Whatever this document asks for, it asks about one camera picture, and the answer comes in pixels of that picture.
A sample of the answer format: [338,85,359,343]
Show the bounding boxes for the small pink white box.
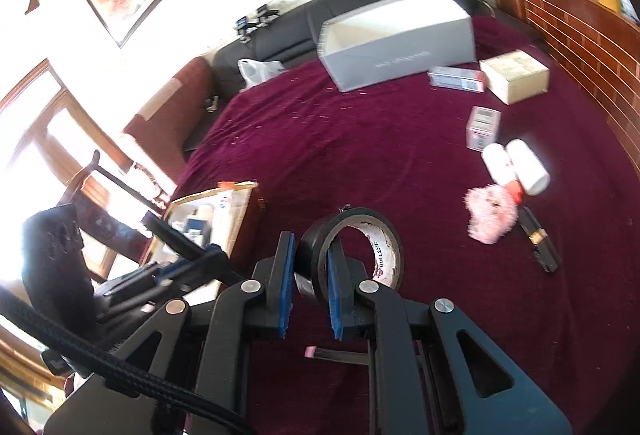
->
[466,106,502,152]

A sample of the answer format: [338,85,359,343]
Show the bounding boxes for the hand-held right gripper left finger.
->
[105,230,296,416]

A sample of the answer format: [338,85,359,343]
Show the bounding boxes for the black tube with purple cap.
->
[304,345,373,363]

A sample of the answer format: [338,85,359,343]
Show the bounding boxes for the white plastic bag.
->
[236,58,288,91]

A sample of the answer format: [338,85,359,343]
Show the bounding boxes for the grey shoe box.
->
[316,0,476,92]

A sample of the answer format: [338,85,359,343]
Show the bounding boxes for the maroon cushioned chair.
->
[121,56,216,196]

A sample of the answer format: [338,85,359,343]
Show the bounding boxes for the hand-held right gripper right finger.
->
[325,247,531,421]

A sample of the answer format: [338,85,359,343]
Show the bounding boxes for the pink fluffy ball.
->
[465,182,518,245]

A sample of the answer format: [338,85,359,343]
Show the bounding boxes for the black case with gold band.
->
[517,208,561,273]

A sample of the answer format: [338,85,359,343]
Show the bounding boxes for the white plastic bottle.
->
[506,139,551,196]

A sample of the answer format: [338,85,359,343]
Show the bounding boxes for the long grey red box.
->
[427,66,487,93]

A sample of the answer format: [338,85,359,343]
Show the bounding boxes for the black sofa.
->
[182,0,478,156]

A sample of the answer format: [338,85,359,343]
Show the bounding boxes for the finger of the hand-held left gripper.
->
[100,287,171,316]
[100,245,231,297]

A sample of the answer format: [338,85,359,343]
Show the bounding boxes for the small bottle with orange cap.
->
[481,144,526,206]

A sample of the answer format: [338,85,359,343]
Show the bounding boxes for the black clip gadgets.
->
[236,5,281,41]

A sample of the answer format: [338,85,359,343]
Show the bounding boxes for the wooden window frame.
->
[0,60,176,406]

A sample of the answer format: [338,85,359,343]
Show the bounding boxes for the wooden brick pattern panel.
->
[470,0,640,196]

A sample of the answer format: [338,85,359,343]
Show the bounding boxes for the cream cardboard box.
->
[479,50,551,106]

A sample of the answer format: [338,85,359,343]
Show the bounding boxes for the black braided cable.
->
[0,287,256,435]

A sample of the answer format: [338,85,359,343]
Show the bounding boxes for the black tape roll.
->
[295,208,403,308]

